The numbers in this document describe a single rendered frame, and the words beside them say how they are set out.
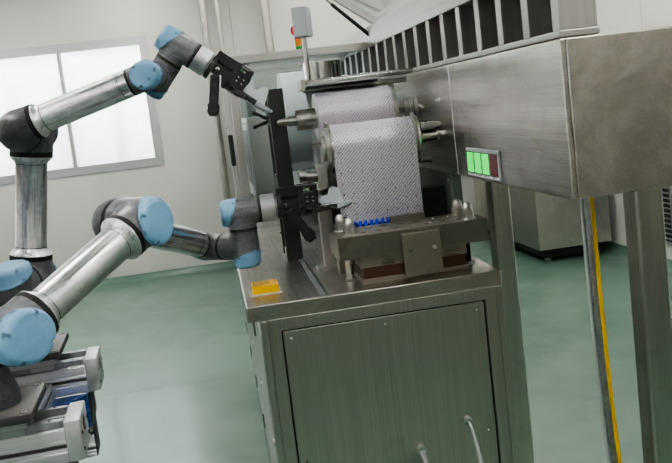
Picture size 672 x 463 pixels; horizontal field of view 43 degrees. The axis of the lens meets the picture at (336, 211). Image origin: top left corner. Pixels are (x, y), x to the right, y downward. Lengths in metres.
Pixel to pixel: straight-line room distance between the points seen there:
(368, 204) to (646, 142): 0.94
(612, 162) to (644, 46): 0.22
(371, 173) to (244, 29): 5.65
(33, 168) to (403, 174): 1.03
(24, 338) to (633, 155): 1.23
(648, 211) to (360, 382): 0.86
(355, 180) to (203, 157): 5.58
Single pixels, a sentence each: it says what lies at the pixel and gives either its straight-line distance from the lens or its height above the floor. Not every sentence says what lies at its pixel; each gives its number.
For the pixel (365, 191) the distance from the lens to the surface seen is 2.40.
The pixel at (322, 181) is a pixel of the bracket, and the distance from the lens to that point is 2.45.
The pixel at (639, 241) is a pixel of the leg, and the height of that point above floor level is 1.03.
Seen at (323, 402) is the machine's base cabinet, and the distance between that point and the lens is 2.23.
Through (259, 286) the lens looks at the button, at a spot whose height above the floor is 0.92.
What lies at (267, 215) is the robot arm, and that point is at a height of 1.09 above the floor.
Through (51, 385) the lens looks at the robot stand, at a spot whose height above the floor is 0.72.
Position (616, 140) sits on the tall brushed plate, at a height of 1.24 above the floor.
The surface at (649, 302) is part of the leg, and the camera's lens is 1.84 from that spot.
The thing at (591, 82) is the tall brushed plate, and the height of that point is 1.35.
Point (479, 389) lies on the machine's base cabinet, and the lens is 2.31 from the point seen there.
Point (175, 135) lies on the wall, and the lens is 7.92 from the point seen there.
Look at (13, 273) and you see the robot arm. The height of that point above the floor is 1.03.
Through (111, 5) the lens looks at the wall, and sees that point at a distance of 8.02.
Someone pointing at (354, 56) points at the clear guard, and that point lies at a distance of 3.44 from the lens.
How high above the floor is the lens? 1.37
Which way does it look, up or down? 7 degrees down
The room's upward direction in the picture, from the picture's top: 7 degrees counter-clockwise
